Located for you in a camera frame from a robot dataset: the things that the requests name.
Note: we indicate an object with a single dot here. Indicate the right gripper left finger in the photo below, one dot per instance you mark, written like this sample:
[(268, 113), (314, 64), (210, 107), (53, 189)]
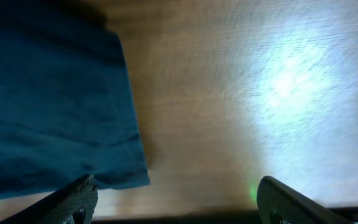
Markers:
[(74, 203)]

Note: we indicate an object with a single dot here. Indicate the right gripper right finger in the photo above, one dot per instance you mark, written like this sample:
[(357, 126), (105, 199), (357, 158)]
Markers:
[(278, 203)]

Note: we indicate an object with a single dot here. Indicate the navy blue shorts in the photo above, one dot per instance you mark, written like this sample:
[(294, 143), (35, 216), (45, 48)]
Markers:
[(66, 106)]

